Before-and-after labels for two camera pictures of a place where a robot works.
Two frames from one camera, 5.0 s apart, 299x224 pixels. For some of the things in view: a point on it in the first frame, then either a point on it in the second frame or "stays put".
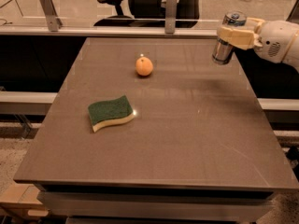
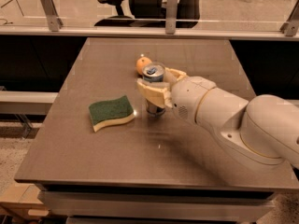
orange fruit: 144,65 stays put
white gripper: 275,41 → 188,97
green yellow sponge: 111,111 stays put
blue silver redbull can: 223,50 → 153,73
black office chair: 146,7 stays put
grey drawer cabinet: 92,203 stays put
